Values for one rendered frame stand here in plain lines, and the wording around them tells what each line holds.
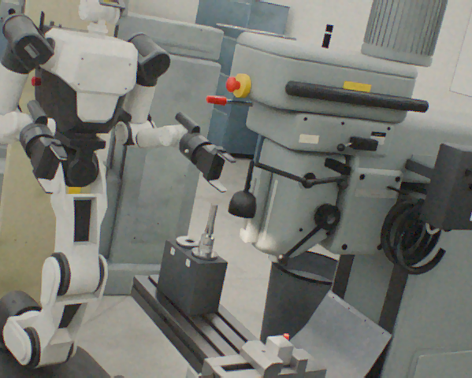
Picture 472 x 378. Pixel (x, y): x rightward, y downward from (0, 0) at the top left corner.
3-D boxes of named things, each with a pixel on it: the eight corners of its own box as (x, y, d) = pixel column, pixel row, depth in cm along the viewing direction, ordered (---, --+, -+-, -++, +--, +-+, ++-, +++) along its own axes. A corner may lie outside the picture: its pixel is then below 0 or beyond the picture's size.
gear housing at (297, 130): (290, 150, 186) (299, 112, 183) (243, 127, 205) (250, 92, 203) (389, 159, 203) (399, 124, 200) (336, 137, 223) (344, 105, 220)
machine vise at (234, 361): (223, 408, 193) (231, 370, 191) (196, 378, 205) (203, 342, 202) (325, 392, 212) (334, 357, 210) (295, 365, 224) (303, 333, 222)
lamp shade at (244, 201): (221, 210, 189) (226, 187, 188) (238, 207, 195) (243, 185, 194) (244, 220, 185) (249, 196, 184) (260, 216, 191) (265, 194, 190)
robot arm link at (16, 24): (-5, 53, 225) (9, 12, 220) (24, 59, 231) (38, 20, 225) (3, 70, 217) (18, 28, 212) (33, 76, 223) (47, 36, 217)
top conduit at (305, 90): (291, 96, 175) (294, 82, 174) (281, 92, 178) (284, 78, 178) (427, 114, 198) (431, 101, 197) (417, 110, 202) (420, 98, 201)
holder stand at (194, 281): (187, 316, 243) (199, 260, 238) (155, 288, 260) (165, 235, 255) (217, 313, 250) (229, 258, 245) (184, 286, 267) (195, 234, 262)
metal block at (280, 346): (274, 366, 205) (279, 346, 203) (262, 355, 209) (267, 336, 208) (289, 365, 207) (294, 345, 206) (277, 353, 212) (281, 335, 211)
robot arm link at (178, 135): (176, 161, 233) (157, 142, 240) (202, 157, 240) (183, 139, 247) (185, 130, 228) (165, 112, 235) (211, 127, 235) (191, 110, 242)
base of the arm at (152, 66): (115, 66, 253) (115, 36, 245) (147, 57, 259) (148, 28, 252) (138, 87, 244) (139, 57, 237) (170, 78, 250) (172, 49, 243)
